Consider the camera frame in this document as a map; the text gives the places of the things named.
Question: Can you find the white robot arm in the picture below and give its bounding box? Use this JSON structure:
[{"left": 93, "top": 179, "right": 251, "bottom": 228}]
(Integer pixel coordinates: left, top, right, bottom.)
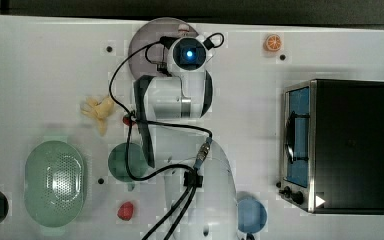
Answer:
[{"left": 133, "top": 36, "right": 238, "bottom": 240}]

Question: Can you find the grey round plate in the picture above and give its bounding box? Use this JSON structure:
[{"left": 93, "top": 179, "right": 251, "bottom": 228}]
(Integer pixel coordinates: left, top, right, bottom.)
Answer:
[{"left": 128, "top": 17, "right": 198, "bottom": 79}]

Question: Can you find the small red tomato toy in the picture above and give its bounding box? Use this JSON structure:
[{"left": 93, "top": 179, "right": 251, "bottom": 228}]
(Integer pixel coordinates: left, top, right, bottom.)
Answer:
[{"left": 122, "top": 115, "right": 136, "bottom": 126}]

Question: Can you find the light green mug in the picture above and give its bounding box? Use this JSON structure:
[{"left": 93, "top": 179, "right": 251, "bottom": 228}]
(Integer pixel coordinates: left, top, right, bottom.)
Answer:
[{"left": 108, "top": 143, "right": 149, "bottom": 191}]

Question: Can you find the yellow peeled banana toy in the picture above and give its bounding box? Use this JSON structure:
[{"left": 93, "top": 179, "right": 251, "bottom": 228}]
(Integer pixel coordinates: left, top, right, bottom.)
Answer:
[{"left": 81, "top": 96, "right": 115, "bottom": 136}]

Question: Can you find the red strawberry toy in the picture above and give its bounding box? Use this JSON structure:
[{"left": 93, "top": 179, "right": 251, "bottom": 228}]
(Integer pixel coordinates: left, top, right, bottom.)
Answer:
[{"left": 117, "top": 201, "right": 134, "bottom": 221}]

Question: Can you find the orange slice toy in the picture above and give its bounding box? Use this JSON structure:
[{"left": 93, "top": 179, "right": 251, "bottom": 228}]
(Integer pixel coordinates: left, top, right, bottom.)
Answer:
[{"left": 263, "top": 34, "right": 282, "bottom": 52}]

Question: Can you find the blue bowl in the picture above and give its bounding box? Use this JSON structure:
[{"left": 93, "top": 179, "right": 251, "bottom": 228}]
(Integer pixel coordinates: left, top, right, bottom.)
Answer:
[{"left": 237, "top": 193, "right": 268, "bottom": 234}]

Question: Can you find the black toaster oven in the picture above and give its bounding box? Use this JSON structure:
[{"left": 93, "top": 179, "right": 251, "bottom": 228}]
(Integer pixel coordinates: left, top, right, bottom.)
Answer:
[{"left": 276, "top": 79, "right": 384, "bottom": 215}]

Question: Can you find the light green colander basket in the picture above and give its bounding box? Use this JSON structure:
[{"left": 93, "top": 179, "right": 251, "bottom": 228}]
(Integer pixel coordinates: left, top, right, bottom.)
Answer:
[{"left": 24, "top": 140, "right": 85, "bottom": 228}]

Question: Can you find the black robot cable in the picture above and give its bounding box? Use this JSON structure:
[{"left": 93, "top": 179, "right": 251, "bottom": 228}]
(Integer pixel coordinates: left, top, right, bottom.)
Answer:
[{"left": 108, "top": 32, "right": 225, "bottom": 240}]

